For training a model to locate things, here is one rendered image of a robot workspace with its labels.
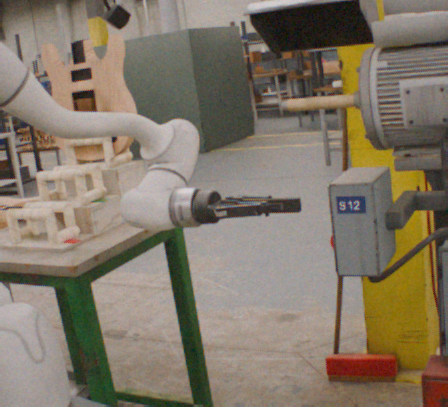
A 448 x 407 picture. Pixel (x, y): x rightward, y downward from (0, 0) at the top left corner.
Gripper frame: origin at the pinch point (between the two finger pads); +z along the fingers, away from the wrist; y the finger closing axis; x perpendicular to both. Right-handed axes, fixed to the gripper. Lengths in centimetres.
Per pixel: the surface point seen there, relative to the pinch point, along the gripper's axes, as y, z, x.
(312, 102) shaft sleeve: -30.0, -2.0, 18.5
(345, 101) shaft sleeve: -30.0, 6.9, 18.1
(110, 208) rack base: -30, -70, -8
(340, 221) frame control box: 3.4, 13.4, -2.8
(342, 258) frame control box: 3.4, 13.2, -10.7
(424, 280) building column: -119, 5, -64
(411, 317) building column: -119, -1, -80
